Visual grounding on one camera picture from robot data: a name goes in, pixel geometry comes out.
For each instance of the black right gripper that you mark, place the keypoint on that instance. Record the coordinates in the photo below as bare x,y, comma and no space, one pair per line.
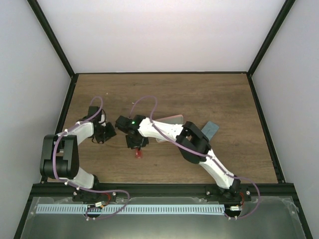
131,144

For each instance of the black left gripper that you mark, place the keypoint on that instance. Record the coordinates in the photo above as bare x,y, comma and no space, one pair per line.
112,133

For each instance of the thin red sunglasses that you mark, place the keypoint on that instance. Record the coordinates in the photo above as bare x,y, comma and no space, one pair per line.
138,153

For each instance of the pink glasses case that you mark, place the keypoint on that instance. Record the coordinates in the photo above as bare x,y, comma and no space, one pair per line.
176,119

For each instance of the grey glasses case green lining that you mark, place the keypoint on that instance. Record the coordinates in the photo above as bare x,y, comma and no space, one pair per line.
210,129

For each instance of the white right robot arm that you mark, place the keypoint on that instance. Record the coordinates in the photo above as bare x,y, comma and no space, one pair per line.
191,141

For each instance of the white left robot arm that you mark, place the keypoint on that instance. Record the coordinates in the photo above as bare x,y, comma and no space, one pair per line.
60,156

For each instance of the light blue slotted cable duct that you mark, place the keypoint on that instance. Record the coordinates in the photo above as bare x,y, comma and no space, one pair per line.
132,209

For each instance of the black front mounting rail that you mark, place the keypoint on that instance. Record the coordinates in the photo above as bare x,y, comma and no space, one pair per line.
211,192

